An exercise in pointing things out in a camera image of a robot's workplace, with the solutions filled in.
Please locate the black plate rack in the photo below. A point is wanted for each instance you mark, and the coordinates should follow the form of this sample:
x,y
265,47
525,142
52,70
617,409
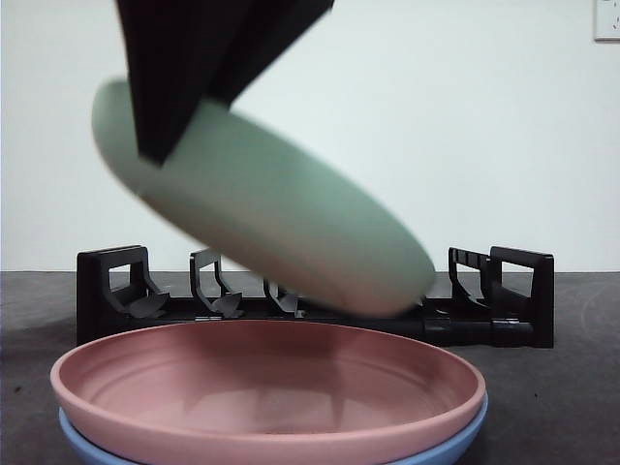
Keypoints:
x,y
513,334

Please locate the white wall socket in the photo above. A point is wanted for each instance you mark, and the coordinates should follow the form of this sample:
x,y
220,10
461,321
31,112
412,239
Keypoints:
x,y
608,21

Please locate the blue round plate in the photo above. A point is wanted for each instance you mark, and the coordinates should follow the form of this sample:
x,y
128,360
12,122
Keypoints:
x,y
467,431

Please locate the pale green round plate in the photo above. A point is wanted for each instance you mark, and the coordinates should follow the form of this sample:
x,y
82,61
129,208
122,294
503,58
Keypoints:
x,y
290,218

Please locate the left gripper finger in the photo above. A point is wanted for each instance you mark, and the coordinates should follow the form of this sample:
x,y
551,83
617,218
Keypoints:
x,y
271,39
169,63

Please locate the pink round plate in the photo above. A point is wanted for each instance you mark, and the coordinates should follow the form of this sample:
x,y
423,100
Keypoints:
x,y
266,378

